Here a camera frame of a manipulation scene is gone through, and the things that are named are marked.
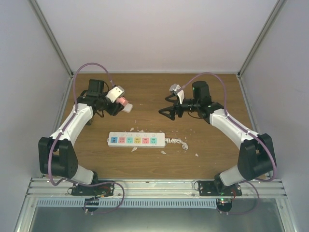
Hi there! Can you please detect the white grey plug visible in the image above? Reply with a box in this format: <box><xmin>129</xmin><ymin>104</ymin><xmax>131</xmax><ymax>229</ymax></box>
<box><xmin>122</xmin><ymin>103</ymin><xmax>133</xmax><ymax>113</ymax></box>

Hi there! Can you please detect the white power strip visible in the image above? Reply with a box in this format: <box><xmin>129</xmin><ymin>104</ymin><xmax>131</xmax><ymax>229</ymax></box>
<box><xmin>108</xmin><ymin>131</ymin><xmax>165</xmax><ymax>148</ymax></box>

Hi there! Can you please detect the large pink adapter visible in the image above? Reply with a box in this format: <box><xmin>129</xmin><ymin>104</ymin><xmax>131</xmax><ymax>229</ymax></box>
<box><xmin>116</xmin><ymin>97</ymin><xmax>128</xmax><ymax>107</ymax></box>

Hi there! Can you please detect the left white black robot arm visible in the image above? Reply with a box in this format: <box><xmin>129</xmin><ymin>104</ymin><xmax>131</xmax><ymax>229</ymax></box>
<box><xmin>38</xmin><ymin>79</ymin><xmax>127</xmax><ymax>195</ymax></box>

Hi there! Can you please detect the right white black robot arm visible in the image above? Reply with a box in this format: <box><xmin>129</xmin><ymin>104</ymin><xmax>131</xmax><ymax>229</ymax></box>
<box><xmin>159</xmin><ymin>81</ymin><xmax>277</xmax><ymax>196</ymax></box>

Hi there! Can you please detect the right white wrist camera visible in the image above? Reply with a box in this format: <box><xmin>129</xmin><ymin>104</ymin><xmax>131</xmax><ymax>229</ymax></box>
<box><xmin>169</xmin><ymin>84</ymin><xmax>185</xmax><ymax>104</ymax></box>

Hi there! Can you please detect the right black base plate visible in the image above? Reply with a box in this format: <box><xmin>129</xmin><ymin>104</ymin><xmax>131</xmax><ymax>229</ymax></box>
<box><xmin>193</xmin><ymin>180</ymin><xmax>242</xmax><ymax>197</ymax></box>

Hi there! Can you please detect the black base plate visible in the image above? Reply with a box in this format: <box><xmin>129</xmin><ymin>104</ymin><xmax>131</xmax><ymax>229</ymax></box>
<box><xmin>193</xmin><ymin>180</ymin><xmax>242</xmax><ymax>197</ymax></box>
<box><xmin>67</xmin><ymin>181</ymin><xmax>114</xmax><ymax>198</ymax></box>

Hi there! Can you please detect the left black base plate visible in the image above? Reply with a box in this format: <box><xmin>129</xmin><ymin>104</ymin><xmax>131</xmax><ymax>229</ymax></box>
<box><xmin>67</xmin><ymin>181</ymin><xmax>114</xmax><ymax>198</ymax></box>

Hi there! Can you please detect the aluminium front rail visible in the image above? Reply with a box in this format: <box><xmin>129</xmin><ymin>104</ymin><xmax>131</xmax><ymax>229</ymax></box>
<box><xmin>26</xmin><ymin>178</ymin><xmax>287</xmax><ymax>199</ymax></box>

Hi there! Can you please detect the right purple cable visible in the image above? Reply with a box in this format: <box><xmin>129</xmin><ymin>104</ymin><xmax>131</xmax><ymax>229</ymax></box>
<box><xmin>178</xmin><ymin>72</ymin><xmax>277</xmax><ymax>215</ymax></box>

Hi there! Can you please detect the grey slotted cable duct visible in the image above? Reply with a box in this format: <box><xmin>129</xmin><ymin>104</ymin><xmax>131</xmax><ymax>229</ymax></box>
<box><xmin>37</xmin><ymin>198</ymin><xmax>217</xmax><ymax>209</ymax></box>

